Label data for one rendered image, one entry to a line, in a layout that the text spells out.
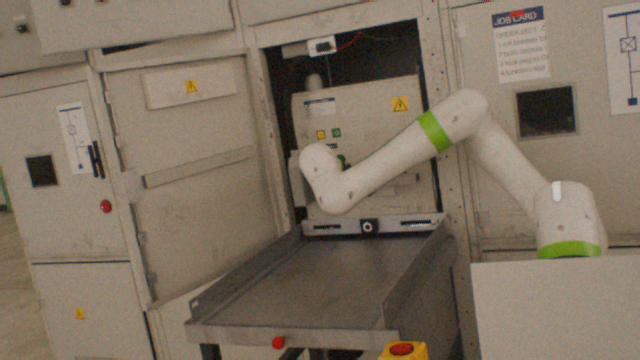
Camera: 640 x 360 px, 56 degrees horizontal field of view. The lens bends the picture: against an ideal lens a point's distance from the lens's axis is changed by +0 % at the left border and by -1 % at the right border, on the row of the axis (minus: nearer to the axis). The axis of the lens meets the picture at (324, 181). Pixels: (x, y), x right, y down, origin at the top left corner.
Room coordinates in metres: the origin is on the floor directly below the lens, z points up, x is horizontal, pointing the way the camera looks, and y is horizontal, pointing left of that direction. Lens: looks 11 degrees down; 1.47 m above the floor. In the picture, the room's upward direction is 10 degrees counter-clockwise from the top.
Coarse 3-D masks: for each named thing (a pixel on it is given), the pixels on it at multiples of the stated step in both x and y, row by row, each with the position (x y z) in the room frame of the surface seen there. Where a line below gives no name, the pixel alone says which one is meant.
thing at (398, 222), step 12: (360, 216) 2.11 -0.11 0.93; (372, 216) 2.09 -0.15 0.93; (384, 216) 2.07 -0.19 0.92; (396, 216) 2.05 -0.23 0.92; (408, 216) 2.03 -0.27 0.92; (420, 216) 2.01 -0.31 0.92; (444, 216) 1.98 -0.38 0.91; (324, 228) 2.17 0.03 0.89; (336, 228) 2.15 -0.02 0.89; (348, 228) 2.13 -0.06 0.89; (360, 228) 2.11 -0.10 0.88; (384, 228) 2.07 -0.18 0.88; (396, 228) 2.05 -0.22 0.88; (408, 228) 2.03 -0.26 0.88; (420, 228) 2.01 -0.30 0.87
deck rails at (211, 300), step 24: (288, 240) 2.11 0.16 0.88; (432, 240) 1.78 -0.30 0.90; (240, 264) 1.82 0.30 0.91; (264, 264) 1.94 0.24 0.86; (216, 288) 1.68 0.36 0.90; (240, 288) 1.78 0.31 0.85; (408, 288) 1.52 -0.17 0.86; (192, 312) 1.57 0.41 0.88; (216, 312) 1.61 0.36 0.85; (384, 312) 1.34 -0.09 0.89
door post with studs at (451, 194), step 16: (432, 0) 1.92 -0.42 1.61; (432, 16) 1.92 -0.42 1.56; (432, 32) 1.93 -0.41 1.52; (432, 48) 1.93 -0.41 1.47; (432, 64) 1.93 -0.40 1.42; (432, 80) 1.94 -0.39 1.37; (432, 96) 1.94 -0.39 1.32; (448, 160) 1.93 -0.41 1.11; (448, 176) 1.93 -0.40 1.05; (448, 192) 1.93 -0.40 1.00; (448, 208) 1.94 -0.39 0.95; (448, 224) 1.94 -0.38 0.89; (464, 224) 1.92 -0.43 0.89; (464, 240) 1.92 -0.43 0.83; (464, 256) 1.92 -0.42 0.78; (464, 272) 1.93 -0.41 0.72; (464, 288) 1.93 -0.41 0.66
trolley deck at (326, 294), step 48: (384, 240) 2.03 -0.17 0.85; (288, 288) 1.72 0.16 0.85; (336, 288) 1.65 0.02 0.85; (384, 288) 1.59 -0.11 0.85; (432, 288) 1.61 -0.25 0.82; (192, 336) 1.57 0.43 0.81; (240, 336) 1.50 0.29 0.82; (288, 336) 1.44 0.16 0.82; (336, 336) 1.38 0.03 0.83; (384, 336) 1.33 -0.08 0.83
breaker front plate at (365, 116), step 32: (320, 96) 2.15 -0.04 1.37; (352, 96) 2.10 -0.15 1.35; (384, 96) 2.05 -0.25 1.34; (416, 96) 2.00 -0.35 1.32; (320, 128) 2.16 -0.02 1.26; (352, 128) 2.11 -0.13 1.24; (384, 128) 2.06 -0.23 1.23; (352, 160) 2.11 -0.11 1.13; (384, 192) 2.07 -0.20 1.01; (416, 192) 2.02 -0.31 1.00
